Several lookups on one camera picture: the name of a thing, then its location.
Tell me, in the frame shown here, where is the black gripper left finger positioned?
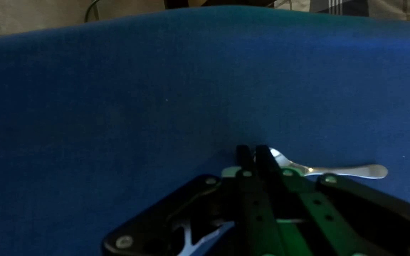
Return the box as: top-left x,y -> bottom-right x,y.
235,144 -> 287,256

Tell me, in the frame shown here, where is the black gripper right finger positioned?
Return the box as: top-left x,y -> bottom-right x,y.
253,144 -> 359,256

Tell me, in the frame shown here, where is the silver spoon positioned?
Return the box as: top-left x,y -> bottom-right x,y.
268,147 -> 390,182

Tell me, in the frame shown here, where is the blue ironing board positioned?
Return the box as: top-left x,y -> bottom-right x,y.
0,4 -> 410,256

